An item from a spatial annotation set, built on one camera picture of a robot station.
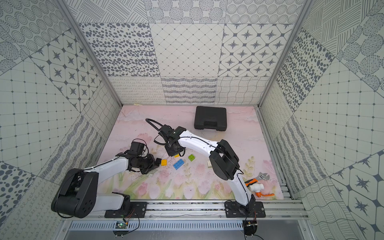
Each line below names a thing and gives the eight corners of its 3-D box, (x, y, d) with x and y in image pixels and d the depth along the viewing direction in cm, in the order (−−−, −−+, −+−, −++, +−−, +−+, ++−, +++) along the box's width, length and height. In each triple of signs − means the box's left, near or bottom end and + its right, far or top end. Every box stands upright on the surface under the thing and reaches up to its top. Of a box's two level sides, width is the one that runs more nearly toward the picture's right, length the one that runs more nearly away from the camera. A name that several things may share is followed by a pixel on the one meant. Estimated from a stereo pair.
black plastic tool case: (193, 129, 107) (193, 125, 104) (196, 109, 120) (196, 105, 116) (226, 131, 106) (227, 127, 102) (225, 111, 119) (226, 107, 115)
